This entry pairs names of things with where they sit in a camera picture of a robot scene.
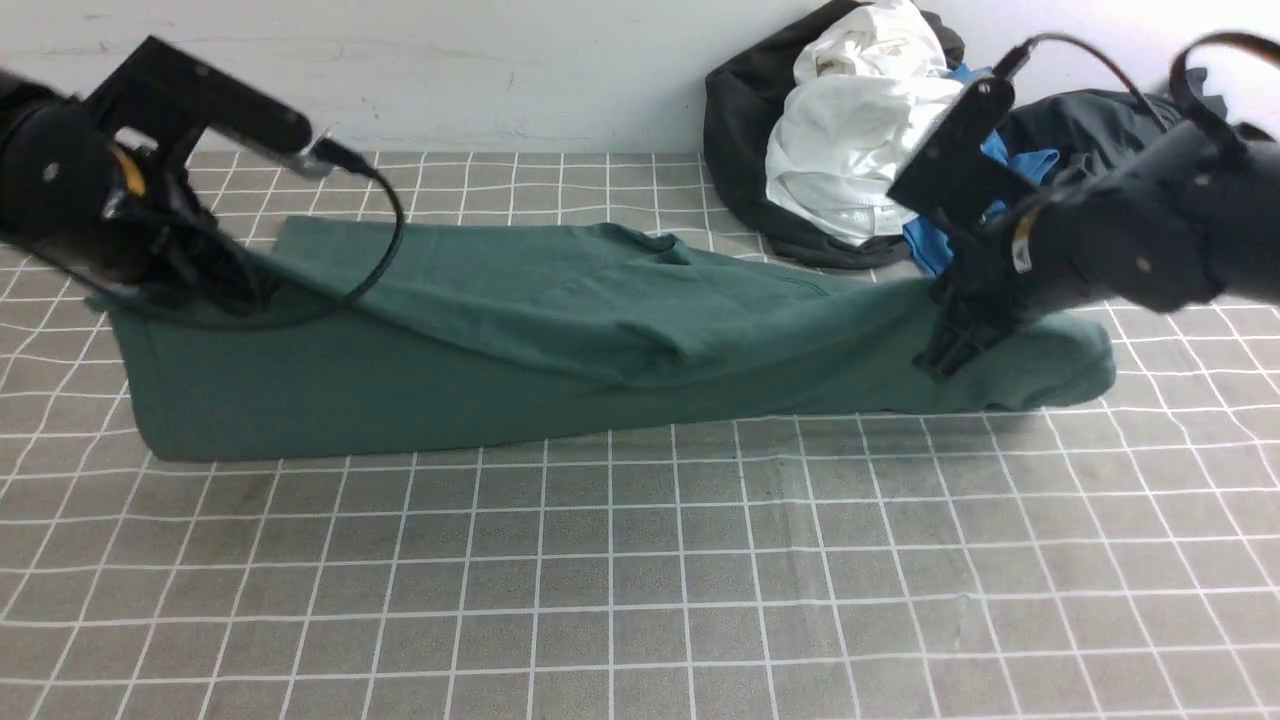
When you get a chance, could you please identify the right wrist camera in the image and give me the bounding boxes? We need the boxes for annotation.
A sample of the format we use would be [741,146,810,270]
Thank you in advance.
[887,73,1037,237]

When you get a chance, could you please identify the green long-sleeve shirt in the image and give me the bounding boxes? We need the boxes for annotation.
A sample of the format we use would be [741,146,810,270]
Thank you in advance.
[95,224,1117,462]

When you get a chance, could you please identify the blue shirt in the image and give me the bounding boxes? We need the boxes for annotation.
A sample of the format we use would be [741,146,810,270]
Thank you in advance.
[890,67,1059,275]

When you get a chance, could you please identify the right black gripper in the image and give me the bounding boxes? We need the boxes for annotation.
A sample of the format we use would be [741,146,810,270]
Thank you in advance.
[913,234,1041,380]

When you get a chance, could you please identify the left black cable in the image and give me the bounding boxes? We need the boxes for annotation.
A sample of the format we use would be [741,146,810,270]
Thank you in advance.
[180,140,406,331]

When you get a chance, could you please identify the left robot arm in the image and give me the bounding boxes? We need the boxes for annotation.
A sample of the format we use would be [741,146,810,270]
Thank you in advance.
[1,72,273,318]

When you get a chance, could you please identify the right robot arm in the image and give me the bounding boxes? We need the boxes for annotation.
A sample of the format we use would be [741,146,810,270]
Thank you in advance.
[890,118,1279,379]

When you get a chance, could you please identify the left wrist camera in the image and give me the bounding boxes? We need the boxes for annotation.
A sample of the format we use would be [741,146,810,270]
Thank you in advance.
[83,35,335,179]

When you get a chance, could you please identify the white crumpled shirt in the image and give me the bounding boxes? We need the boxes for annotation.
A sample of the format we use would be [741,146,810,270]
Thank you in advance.
[765,1,963,245]

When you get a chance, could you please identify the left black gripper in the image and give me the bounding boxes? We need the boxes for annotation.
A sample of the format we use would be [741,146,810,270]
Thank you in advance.
[102,170,274,318]

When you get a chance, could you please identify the grey checkered tablecloth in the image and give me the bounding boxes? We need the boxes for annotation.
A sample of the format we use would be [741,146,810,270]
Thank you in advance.
[0,152,1280,720]

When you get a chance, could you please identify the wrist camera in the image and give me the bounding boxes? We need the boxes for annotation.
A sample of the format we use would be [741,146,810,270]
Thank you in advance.
[887,73,1037,237]
[83,35,335,179]

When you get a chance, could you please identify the black garment behind pile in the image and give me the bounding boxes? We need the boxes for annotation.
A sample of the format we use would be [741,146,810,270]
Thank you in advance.
[703,1,966,270]

